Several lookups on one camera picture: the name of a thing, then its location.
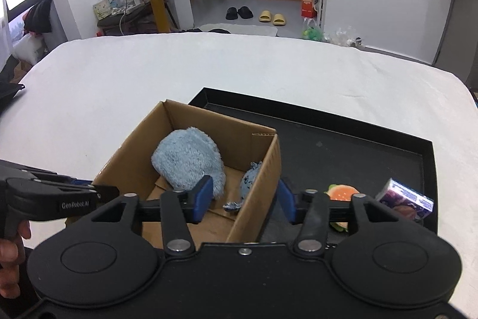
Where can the purple tissue pack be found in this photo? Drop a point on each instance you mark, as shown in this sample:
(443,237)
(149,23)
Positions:
(403,197)

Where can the black shallow tray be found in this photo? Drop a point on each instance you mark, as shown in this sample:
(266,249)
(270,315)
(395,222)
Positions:
(336,154)

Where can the large blue plush toy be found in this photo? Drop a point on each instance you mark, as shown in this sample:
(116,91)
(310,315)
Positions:
(186,158)

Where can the brown cardboard box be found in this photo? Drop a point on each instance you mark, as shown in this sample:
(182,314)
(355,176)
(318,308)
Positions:
(254,207)

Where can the yellow slipper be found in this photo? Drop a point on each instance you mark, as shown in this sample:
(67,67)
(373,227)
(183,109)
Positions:
(279,19)
(264,16)

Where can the black slipper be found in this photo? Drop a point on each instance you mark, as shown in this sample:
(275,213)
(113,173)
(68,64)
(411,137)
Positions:
(231,13)
(245,12)

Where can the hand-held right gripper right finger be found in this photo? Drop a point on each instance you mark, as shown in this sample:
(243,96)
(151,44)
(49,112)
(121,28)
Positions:
(285,200)

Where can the person's left hand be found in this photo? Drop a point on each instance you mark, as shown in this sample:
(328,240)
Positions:
(9,266)

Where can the orange cardboard box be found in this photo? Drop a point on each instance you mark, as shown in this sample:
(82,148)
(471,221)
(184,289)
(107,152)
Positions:
(308,5)

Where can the burger plush toy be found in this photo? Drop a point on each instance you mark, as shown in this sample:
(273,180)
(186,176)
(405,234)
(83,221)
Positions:
(341,192)

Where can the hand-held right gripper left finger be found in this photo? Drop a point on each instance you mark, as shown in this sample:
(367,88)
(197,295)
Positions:
(203,196)

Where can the clear plastic bag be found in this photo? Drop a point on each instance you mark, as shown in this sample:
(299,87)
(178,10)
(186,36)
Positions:
(343,37)

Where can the green plastic bag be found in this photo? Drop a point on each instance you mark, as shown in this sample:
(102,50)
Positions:
(313,32)

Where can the pale floor rug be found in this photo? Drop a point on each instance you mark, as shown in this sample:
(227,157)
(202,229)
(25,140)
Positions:
(246,29)

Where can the pile of household clutter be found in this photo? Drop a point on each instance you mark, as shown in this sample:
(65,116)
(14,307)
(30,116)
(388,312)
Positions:
(123,8)

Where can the small blue plush toy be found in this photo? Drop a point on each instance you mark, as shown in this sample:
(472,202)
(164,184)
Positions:
(249,184)

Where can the black bag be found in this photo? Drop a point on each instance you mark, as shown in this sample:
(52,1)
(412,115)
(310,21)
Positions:
(9,83)

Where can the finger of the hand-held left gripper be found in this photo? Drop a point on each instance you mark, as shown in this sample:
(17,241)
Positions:
(80,183)
(106,192)

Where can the black cushion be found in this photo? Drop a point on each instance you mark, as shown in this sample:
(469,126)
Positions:
(39,16)

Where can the grey door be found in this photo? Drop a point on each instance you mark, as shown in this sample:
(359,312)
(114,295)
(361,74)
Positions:
(466,23)

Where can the black clothes pile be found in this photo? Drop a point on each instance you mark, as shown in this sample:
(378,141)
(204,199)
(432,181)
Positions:
(209,30)

